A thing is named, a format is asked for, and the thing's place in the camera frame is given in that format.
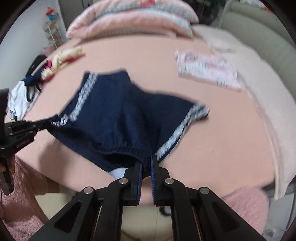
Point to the left hand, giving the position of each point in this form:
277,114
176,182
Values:
7,169

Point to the pink folded quilt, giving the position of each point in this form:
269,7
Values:
105,18

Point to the cream and red garment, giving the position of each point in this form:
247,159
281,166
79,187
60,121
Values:
59,61

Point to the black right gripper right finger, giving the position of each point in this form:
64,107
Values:
197,214

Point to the cream white blanket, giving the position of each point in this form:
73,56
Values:
272,99

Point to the light pink patterned garment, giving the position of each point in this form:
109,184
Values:
208,68

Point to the grey-green padded headboard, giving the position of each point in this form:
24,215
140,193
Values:
263,32

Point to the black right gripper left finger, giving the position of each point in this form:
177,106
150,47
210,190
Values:
95,214

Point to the pink bed sheet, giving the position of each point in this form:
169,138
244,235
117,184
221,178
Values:
227,151

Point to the white navy-trimmed shirt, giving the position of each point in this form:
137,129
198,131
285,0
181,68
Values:
23,96

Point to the pink fluffy sleeve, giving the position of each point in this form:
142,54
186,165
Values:
20,211

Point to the white shelf rack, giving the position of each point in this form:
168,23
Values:
51,28

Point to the navy shorts with silver stripes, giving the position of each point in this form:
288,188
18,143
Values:
113,123

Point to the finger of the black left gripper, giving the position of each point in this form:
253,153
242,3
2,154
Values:
39,125

